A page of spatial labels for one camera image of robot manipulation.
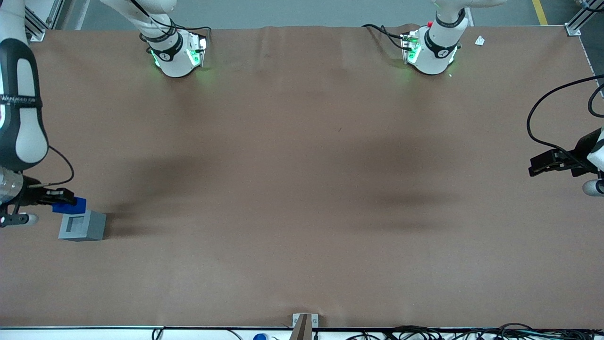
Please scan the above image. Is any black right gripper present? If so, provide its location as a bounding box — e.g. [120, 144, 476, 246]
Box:
[18, 176, 79, 207]

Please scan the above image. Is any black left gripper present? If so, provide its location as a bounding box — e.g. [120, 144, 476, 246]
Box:
[528, 127, 603, 178]

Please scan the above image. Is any blue plastic block part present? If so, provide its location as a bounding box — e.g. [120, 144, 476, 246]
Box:
[52, 197, 87, 215]

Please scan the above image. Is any gray square base block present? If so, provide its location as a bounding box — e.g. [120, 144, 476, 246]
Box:
[58, 210, 107, 242]

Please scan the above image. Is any brown table cover sheet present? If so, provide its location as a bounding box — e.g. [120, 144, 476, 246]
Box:
[0, 24, 604, 330]

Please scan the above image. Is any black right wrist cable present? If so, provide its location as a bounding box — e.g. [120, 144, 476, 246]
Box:
[28, 145, 76, 188]

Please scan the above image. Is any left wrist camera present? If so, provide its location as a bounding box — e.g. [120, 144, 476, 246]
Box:
[581, 178, 604, 197]

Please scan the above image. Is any long black left wrist cable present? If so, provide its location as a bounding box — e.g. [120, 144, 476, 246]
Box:
[526, 74, 604, 163]

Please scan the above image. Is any short black cable loop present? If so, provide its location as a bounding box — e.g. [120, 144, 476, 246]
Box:
[587, 83, 604, 119]

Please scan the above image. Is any aluminium frame post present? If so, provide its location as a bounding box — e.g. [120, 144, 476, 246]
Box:
[21, 0, 64, 42]
[565, 0, 604, 37]

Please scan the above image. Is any black cable tangle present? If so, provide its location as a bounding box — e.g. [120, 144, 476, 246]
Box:
[347, 323, 604, 340]

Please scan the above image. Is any black left base cable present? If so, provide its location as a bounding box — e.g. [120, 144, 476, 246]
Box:
[361, 23, 407, 50]

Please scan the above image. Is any black base cable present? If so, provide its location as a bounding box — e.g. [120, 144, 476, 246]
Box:
[361, 23, 407, 50]
[130, 0, 212, 44]

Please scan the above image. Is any black right base cable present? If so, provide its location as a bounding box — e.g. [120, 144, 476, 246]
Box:
[130, 0, 212, 44]

